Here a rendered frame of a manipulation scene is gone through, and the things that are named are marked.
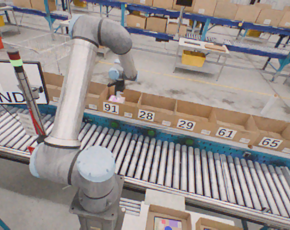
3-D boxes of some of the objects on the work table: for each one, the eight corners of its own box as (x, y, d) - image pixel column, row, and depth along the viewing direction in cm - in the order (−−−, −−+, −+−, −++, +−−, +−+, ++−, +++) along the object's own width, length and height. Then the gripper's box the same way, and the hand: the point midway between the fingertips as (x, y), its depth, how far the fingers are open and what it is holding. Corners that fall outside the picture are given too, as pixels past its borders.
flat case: (182, 245, 109) (183, 244, 108) (152, 239, 109) (153, 239, 108) (181, 221, 120) (182, 220, 119) (154, 216, 120) (154, 215, 119)
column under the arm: (116, 254, 102) (116, 234, 82) (73, 245, 103) (63, 223, 83) (126, 208, 122) (129, 182, 102) (91, 200, 124) (87, 174, 103)
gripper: (122, 82, 147) (122, 102, 160) (126, 76, 157) (125, 96, 170) (113, 80, 148) (113, 100, 161) (117, 74, 157) (117, 94, 171)
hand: (116, 96), depth 165 cm, fingers open, 5 cm apart
